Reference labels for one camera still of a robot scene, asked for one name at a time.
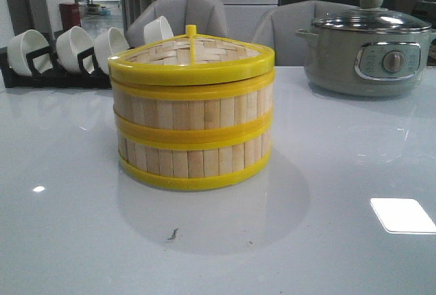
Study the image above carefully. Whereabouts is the bamboo steamer basket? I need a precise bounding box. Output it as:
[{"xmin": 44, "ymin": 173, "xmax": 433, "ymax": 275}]
[
  {"xmin": 116, "ymin": 117, "xmax": 272, "ymax": 191},
  {"xmin": 112, "ymin": 71, "xmax": 275, "ymax": 146}
]

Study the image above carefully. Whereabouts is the bamboo steamer lid yellow rim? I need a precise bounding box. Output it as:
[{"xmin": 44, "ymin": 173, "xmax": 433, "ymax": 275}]
[{"xmin": 108, "ymin": 25, "xmax": 275, "ymax": 86}]

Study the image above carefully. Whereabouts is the grey chair left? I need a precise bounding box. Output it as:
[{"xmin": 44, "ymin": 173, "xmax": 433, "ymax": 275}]
[{"xmin": 125, "ymin": 0, "xmax": 229, "ymax": 48}]

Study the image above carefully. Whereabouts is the grey chair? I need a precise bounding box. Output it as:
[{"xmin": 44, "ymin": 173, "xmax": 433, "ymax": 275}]
[
  {"xmin": 250, "ymin": 0, "xmax": 353, "ymax": 66},
  {"xmin": 125, "ymin": 0, "xmax": 229, "ymax": 48}
]

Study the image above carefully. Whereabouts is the white bowl right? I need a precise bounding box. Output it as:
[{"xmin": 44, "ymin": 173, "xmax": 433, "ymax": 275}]
[{"xmin": 143, "ymin": 16, "xmax": 174, "ymax": 44}]

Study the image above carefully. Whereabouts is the white bowl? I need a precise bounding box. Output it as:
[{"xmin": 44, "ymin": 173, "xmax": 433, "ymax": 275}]
[
  {"xmin": 143, "ymin": 16, "xmax": 174, "ymax": 44},
  {"xmin": 94, "ymin": 27, "xmax": 129, "ymax": 75},
  {"xmin": 56, "ymin": 26, "xmax": 93, "ymax": 73},
  {"xmin": 7, "ymin": 29, "xmax": 49, "ymax": 76}
]

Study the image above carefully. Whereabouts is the grey chair right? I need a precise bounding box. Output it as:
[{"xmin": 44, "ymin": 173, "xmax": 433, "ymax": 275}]
[{"xmin": 250, "ymin": 0, "xmax": 353, "ymax": 66}]

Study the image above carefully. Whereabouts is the grey electric cooking pot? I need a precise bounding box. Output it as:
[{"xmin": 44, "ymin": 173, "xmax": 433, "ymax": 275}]
[{"xmin": 296, "ymin": 27, "xmax": 435, "ymax": 97}]

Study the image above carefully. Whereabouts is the black bowl rack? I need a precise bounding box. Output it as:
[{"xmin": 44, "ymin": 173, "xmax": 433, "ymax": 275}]
[{"xmin": 1, "ymin": 46, "xmax": 111, "ymax": 89}]

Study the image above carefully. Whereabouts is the red bin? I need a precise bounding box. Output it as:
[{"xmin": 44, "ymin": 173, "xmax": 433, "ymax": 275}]
[{"xmin": 59, "ymin": 3, "xmax": 81, "ymax": 31}]

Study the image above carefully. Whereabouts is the glass pot lid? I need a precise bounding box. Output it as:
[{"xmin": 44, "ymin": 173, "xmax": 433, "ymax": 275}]
[{"xmin": 311, "ymin": 0, "xmax": 431, "ymax": 33}]

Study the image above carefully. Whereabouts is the white bowl far left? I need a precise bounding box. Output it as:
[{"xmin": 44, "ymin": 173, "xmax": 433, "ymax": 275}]
[{"xmin": 7, "ymin": 29, "xmax": 49, "ymax": 76}]

